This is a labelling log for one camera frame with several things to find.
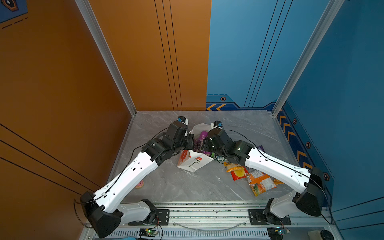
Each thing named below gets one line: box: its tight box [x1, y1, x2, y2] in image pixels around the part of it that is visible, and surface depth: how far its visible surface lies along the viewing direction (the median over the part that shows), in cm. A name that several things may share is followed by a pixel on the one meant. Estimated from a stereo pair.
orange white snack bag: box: [246, 170, 277, 197], surface depth 82 cm
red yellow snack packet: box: [226, 163, 249, 181], surface depth 88 cm
